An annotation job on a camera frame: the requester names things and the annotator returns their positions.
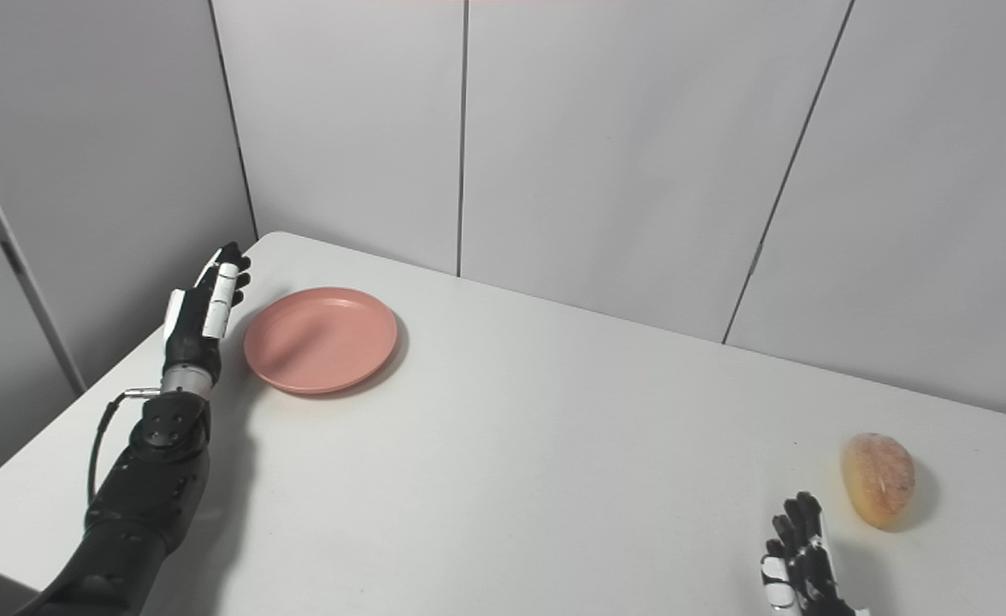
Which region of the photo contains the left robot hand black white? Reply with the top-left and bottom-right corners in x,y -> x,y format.
162,242 -> 252,382

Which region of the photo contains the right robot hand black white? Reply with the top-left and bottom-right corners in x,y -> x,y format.
760,491 -> 870,616

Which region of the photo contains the golden bread roll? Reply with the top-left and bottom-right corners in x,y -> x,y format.
841,432 -> 916,530

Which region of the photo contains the pink round plate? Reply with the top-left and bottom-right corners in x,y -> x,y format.
243,287 -> 399,395

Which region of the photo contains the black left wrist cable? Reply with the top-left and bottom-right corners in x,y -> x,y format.
86,388 -> 162,506

